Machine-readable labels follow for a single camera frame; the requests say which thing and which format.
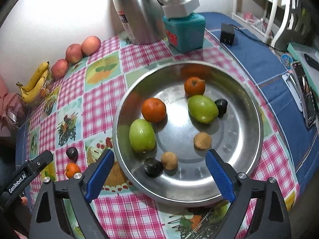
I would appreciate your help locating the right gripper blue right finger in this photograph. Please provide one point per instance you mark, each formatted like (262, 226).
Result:
(223, 174)

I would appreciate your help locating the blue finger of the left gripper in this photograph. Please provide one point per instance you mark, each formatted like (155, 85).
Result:
(41, 160)

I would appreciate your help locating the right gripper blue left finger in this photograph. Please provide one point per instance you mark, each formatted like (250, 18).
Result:
(96, 174)

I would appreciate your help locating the orange tangerine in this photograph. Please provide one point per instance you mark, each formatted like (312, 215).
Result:
(71, 169)
(194, 86)
(153, 110)

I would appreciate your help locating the dark plum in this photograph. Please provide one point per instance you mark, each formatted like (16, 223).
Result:
(152, 167)
(222, 106)
(72, 154)

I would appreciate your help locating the green guava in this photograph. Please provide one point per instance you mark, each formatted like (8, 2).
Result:
(202, 109)
(142, 136)

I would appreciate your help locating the person's hand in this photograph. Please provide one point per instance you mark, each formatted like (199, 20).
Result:
(24, 200)

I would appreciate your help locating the pink paper flower bouquet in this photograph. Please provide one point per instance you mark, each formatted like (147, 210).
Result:
(12, 111)

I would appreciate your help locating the lower yellow banana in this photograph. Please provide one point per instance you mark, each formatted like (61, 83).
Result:
(28, 97)

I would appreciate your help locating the yellow banana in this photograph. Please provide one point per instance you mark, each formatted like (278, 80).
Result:
(28, 97)
(42, 71)

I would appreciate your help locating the clear plastic fruit tray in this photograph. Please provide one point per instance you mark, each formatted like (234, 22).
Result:
(44, 92)

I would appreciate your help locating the large steel basin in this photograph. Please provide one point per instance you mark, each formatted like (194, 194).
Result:
(237, 136)

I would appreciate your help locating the upper yellow banana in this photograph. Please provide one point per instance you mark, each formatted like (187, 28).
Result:
(42, 71)

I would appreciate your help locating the left red apple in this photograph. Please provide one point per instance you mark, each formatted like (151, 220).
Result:
(59, 69)

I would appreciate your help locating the red apple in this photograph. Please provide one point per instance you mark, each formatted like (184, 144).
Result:
(90, 45)
(59, 69)
(73, 53)

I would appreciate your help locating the blue quilted table cover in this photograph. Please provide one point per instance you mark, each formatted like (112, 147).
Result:
(290, 151)

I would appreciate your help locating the middle red apple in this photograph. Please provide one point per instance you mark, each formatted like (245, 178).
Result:
(73, 53)

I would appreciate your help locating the smartphone on stand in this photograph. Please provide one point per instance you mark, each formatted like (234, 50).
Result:
(304, 92)

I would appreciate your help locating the white phone stand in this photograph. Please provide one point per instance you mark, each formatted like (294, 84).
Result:
(292, 86)

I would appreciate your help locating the right red apple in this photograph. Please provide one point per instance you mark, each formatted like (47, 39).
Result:
(90, 45)

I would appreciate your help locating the black power adapter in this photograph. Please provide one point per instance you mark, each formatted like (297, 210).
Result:
(227, 34)

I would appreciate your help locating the teal plastic box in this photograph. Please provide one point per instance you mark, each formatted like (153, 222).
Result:
(185, 34)

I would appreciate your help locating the teal rimmed white box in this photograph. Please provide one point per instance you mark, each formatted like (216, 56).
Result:
(298, 51)

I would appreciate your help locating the stainless steel thermos jug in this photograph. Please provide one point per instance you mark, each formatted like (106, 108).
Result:
(141, 19)

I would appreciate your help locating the white plastic chair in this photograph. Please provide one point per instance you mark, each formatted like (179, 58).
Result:
(295, 26)

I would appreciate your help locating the white storage shelf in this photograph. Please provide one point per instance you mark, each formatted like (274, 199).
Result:
(258, 16)

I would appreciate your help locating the white power strip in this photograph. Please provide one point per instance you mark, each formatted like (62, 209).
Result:
(178, 8)

